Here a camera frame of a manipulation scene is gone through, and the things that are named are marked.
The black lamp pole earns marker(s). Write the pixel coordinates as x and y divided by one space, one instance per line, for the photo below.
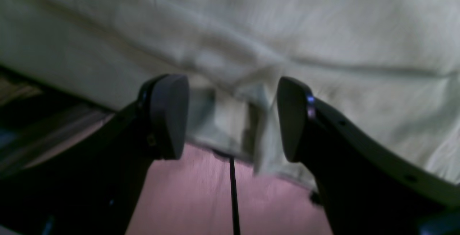
234 200

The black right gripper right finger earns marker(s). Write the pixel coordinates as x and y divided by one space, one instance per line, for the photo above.
363 188

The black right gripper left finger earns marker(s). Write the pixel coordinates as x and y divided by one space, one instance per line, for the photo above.
93 187

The light green T-shirt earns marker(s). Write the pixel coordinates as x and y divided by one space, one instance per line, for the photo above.
390 66

